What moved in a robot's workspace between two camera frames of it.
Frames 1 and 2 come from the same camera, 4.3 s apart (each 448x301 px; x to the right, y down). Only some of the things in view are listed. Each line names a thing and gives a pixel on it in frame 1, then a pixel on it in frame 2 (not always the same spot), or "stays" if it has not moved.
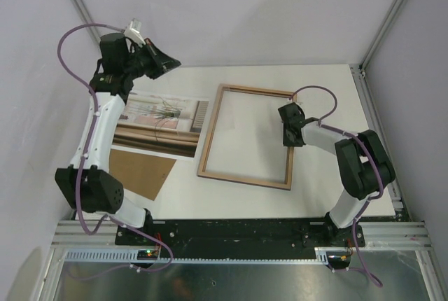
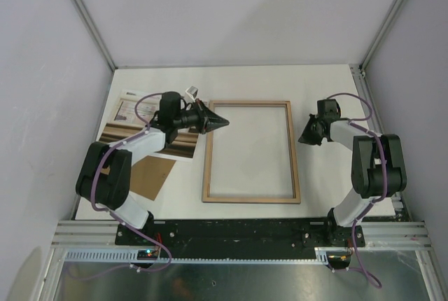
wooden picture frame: [290, 150] -> [206, 189]
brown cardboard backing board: [141, 173] stays
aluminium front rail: [379, 234] stays
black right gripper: [288, 143] -> [306, 136]
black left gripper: [161, 62] -> [207, 120]
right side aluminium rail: [395, 196] stays
